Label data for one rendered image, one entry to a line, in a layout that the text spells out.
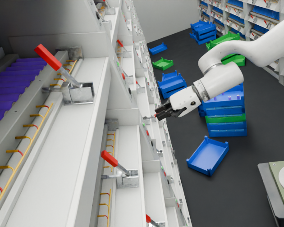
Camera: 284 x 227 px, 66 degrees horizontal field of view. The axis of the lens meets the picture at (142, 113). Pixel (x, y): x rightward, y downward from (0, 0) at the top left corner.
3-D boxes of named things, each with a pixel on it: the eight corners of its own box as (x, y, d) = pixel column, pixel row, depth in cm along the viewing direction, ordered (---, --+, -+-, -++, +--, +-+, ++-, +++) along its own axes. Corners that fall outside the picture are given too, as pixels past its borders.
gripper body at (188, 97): (207, 106, 79) (179, 120, 82) (199, 93, 87) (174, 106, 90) (199, 91, 75) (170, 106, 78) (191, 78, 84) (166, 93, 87)
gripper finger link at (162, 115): (175, 116, 81) (160, 124, 83) (174, 112, 84) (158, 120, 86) (171, 111, 80) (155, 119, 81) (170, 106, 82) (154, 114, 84)
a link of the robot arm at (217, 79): (196, 74, 78) (209, 96, 76) (231, 54, 75) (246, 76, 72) (199, 81, 86) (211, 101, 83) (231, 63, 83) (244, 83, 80)
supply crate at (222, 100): (243, 90, 178) (242, 81, 173) (244, 105, 163) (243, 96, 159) (205, 94, 191) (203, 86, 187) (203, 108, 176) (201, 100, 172)
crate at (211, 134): (246, 120, 195) (245, 113, 191) (247, 136, 180) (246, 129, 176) (211, 122, 208) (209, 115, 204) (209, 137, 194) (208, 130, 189)
